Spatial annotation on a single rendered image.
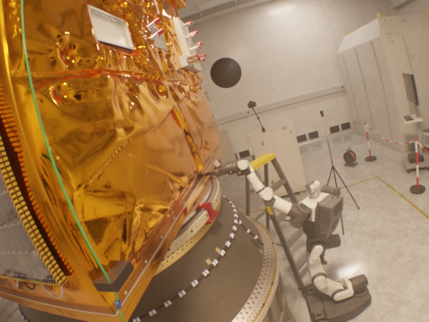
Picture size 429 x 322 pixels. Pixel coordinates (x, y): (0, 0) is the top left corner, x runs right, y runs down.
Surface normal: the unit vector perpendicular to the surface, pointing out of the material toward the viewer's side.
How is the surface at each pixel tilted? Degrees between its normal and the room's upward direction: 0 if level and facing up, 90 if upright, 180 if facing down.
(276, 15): 90
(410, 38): 90
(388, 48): 90
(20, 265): 90
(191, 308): 62
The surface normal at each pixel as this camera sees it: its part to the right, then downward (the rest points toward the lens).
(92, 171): 0.91, -0.32
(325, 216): -0.78, 0.28
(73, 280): -0.11, 0.25
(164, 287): 0.38, -0.44
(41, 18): 0.94, -0.11
